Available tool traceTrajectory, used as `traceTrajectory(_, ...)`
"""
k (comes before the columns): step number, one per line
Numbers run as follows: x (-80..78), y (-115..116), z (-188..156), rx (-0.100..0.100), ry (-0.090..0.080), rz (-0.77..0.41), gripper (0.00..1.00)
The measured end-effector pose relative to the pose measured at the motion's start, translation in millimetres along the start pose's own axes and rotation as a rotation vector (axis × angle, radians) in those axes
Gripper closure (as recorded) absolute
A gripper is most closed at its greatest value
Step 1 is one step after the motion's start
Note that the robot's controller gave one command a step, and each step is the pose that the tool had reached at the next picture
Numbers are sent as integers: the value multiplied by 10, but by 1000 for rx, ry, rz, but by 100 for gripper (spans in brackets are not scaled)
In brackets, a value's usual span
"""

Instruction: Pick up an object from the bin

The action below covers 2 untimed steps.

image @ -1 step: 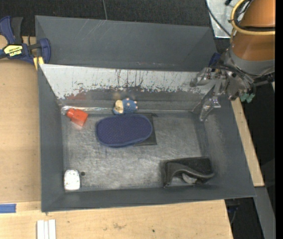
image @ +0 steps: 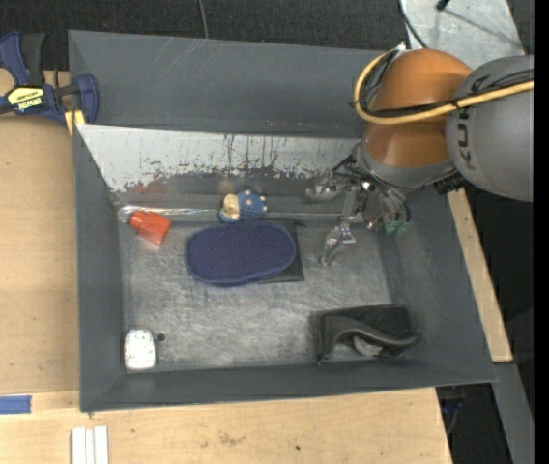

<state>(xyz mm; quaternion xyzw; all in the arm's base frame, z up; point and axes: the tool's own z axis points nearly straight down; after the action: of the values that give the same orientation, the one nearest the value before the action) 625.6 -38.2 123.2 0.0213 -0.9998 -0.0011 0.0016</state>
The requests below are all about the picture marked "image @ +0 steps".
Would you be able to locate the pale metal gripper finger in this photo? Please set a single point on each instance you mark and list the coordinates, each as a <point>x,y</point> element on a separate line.
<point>320,192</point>
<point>336,242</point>

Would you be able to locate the dark flat block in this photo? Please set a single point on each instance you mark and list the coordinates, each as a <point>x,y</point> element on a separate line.
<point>294,272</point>

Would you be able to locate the blue spotted toy animal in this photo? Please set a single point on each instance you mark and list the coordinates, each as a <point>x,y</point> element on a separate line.
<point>248,206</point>

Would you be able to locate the black pouch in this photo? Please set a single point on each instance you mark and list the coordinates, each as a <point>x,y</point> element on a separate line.
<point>366,327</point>

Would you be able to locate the dark blue oval slipper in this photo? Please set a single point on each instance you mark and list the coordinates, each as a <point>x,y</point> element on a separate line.
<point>240,254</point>

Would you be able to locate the grey metal bin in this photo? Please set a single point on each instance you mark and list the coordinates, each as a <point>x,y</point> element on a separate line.
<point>255,327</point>

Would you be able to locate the red plastic block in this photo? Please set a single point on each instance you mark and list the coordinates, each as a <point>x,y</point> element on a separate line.
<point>150,227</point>

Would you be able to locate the white small box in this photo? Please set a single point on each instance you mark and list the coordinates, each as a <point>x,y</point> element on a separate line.
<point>139,349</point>

